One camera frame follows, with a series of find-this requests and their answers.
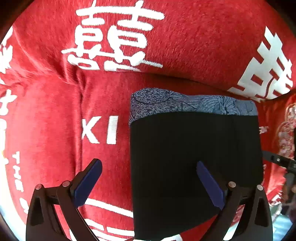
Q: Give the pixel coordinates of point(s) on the black pants with patterned waistband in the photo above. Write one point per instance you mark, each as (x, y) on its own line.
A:
(170, 133)

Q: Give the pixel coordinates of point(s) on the red embroidered small cushion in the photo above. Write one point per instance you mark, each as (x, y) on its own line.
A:
(276, 128)

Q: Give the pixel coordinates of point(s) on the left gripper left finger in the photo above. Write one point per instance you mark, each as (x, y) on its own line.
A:
(43, 222)

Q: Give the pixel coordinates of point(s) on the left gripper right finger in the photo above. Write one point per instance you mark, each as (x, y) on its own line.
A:
(255, 222)

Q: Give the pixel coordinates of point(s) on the red sofa cover with characters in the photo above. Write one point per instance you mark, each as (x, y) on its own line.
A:
(68, 69)

